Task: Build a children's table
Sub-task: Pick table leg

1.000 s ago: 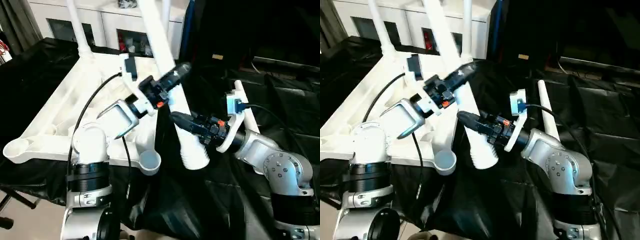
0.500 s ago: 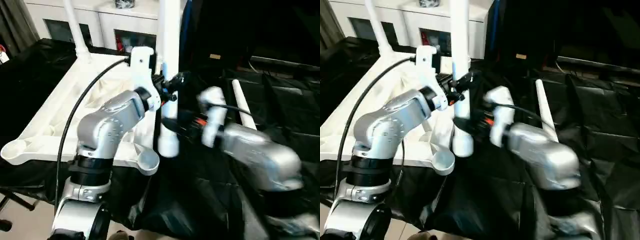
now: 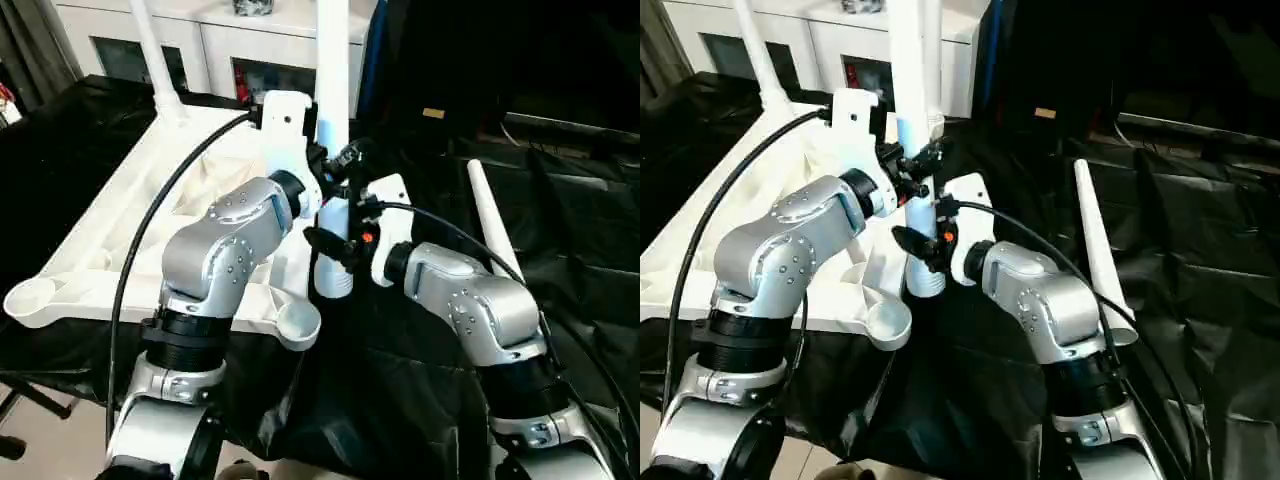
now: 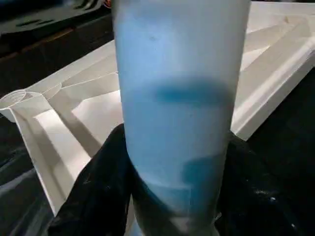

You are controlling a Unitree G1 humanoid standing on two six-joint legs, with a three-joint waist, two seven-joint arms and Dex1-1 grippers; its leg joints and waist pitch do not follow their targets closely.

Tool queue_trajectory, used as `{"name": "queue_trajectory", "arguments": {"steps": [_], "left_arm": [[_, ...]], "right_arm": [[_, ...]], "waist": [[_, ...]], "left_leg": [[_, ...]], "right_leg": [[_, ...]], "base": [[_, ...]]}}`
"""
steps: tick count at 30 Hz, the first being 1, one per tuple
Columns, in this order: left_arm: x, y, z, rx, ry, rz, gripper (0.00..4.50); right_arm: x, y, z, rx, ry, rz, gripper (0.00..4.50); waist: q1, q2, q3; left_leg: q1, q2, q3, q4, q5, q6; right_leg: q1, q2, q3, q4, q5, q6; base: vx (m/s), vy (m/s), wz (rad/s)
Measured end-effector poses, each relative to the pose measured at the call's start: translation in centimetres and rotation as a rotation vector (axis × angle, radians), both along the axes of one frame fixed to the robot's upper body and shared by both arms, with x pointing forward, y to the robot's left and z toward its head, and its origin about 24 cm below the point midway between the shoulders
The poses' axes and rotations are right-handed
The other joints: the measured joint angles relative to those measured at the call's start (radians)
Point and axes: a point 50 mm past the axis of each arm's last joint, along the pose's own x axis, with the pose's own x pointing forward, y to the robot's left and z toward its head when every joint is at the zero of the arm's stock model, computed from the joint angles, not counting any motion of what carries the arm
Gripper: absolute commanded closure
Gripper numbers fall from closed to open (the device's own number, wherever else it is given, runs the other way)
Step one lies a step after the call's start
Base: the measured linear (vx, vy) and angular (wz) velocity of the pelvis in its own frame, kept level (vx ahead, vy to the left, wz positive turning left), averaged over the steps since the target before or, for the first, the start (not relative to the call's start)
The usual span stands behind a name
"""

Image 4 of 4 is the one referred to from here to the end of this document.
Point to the black plastic mat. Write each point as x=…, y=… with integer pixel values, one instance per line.
x=283, y=159

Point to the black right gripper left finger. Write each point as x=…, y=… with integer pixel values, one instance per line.
x=98, y=191

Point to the white plastic table leg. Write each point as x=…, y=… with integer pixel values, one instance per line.
x=177, y=110

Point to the dark grey slotted panel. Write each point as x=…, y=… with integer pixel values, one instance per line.
x=49, y=17

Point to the white plastic table top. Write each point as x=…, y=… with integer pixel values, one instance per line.
x=61, y=110

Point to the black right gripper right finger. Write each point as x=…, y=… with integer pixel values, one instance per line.
x=265, y=196

